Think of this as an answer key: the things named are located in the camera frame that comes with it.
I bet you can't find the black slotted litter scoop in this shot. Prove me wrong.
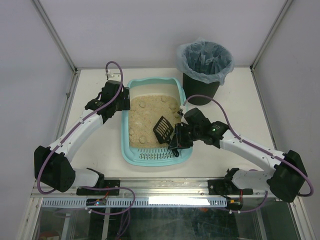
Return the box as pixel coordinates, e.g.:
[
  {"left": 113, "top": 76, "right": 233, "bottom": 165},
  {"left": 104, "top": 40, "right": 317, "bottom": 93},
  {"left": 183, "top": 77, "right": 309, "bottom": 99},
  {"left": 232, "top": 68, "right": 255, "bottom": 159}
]
[{"left": 153, "top": 116, "right": 180, "bottom": 158}]

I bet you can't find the teal plastic litter box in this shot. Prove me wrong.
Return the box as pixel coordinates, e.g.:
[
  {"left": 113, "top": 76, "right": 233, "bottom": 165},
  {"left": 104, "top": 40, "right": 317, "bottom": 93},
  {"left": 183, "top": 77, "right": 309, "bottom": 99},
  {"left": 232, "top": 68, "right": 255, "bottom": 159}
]
[{"left": 121, "top": 77, "right": 192, "bottom": 167}]

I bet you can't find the black trash bin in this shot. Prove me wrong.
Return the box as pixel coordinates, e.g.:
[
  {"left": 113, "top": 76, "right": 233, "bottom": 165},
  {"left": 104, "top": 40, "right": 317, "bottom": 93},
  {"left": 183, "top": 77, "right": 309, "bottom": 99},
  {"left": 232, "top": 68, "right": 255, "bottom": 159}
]
[{"left": 182, "top": 73, "right": 220, "bottom": 98}]

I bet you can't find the translucent blue bin liner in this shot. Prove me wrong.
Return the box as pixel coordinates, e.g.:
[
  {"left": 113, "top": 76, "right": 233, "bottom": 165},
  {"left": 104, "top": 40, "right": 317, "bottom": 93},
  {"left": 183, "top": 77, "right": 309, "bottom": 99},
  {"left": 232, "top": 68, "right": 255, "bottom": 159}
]
[{"left": 176, "top": 38, "right": 235, "bottom": 86}]

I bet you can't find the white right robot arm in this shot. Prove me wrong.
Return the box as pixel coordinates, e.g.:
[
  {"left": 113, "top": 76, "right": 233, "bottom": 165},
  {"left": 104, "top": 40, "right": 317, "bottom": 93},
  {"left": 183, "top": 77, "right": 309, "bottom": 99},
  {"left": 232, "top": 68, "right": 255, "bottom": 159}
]
[{"left": 169, "top": 108, "right": 308, "bottom": 203}]

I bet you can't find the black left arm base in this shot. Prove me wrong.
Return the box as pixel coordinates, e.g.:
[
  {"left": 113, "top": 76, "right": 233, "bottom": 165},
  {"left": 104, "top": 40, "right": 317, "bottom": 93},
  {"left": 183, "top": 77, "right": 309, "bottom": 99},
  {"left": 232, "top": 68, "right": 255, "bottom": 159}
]
[{"left": 76, "top": 179, "right": 121, "bottom": 196}]

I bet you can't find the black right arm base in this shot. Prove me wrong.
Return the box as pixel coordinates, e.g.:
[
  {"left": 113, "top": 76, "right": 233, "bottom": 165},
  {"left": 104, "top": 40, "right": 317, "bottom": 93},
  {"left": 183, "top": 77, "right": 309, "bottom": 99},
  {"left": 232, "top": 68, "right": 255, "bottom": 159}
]
[{"left": 207, "top": 179, "right": 254, "bottom": 196}]

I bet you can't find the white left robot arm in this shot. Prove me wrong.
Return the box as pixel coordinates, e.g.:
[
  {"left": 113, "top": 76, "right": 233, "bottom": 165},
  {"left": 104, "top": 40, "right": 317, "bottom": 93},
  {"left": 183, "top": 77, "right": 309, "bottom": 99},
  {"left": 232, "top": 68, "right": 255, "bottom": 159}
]
[{"left": 34, "top": 80, "right": 130, "bottom": 194}]

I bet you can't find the beige pellet cat litter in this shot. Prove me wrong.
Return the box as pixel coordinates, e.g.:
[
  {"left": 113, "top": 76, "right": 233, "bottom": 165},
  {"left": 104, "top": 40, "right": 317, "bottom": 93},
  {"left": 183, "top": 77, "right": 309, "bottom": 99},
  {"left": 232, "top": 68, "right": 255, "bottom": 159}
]
[{"left": 128, "top": 95, "right": 181, "bottom": 148}]

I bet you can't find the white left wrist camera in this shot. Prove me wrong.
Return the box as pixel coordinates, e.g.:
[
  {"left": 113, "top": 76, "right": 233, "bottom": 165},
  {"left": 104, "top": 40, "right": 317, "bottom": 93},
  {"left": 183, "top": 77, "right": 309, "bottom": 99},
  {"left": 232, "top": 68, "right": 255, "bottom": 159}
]
[{"left": 105, "top": 71, "right": 121, "bottom": 82}]

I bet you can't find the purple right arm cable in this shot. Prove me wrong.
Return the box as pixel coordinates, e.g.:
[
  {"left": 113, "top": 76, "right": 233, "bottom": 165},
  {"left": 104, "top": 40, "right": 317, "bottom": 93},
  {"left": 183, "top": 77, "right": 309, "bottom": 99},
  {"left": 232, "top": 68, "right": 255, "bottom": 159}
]
[{"left": 181, "top": 94, "right": 315, "bottom": 215}]

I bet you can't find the left aluminium frame post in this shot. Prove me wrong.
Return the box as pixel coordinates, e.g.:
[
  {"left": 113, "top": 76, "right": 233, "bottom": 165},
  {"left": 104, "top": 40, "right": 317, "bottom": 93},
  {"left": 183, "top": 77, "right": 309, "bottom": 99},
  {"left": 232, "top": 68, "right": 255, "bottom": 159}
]
[{"left": 31, "top": 0, "right": 78, "bottom": 73}]

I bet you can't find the aluminium frame post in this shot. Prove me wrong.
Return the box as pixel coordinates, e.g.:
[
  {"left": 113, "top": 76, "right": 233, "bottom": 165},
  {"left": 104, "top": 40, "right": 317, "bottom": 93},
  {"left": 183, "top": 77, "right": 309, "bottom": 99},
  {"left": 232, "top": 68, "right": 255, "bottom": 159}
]
[
  {"left": 250, "top": 0, "right": 294, "bottom": 71},
  {"left": 31, "top": 0, "right": 78, "bottom": 73}
]

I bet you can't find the white slotted cable duct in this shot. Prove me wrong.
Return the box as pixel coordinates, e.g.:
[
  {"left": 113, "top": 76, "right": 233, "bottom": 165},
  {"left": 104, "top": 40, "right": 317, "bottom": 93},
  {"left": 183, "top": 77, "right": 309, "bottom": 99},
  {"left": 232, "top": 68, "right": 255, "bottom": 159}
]
[{"left": 41, "top": 196, "right": 227, "bottom": 209}]

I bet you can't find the aluminium mounting rail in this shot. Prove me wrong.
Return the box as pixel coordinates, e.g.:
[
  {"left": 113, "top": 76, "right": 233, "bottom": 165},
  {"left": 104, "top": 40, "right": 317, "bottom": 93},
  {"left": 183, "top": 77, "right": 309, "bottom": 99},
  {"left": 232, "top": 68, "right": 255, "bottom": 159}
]
[{"left": 31, "top": 178, "right": 265, "bottom": 198}]

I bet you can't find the right aluminium frame post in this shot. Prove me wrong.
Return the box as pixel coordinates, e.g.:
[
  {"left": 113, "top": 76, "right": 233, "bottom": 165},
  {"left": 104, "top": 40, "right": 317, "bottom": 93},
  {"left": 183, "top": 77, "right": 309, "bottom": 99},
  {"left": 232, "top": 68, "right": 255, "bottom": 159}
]
[{"left": 250, "top": 0, "right": 294, "bottom": 71}]

